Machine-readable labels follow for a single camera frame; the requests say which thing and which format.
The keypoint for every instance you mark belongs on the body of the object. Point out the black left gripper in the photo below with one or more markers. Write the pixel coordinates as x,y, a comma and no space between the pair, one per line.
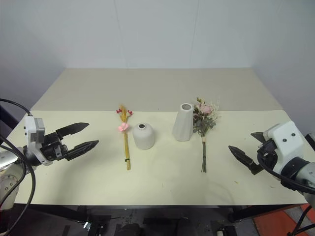
53,148

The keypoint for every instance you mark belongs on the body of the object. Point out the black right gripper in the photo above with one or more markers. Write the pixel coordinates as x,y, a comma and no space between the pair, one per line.
268,152

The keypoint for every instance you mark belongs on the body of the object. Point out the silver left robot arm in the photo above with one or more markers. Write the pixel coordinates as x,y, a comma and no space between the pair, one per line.
7,183

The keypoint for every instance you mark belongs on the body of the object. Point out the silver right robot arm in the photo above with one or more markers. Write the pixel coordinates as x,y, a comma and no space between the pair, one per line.
306,172

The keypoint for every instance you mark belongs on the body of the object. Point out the short round white vase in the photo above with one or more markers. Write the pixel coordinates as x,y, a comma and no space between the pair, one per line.
143,137

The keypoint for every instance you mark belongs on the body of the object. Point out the tall faceted white vase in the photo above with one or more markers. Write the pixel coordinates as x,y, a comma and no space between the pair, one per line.
182,125

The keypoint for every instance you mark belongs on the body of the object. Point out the yellow dried flower bunch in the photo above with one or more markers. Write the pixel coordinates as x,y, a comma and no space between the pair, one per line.
126,147

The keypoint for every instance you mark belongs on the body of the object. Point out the pink rose bouquet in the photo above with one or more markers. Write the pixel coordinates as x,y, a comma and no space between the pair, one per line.
204,118

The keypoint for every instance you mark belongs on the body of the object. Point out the dark rounded shape under table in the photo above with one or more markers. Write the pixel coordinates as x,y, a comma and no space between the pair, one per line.
130,229

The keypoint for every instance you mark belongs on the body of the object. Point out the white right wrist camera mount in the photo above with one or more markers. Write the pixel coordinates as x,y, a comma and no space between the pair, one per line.
286,137

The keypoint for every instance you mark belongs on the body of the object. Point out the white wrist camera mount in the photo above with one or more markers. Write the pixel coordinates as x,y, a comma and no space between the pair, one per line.
286,137
31,127

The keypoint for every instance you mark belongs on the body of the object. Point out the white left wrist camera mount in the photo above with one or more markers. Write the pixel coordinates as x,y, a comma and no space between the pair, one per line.
31,127

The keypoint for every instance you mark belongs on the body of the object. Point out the black table frame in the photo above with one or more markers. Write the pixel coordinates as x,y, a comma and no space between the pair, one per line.
137,207

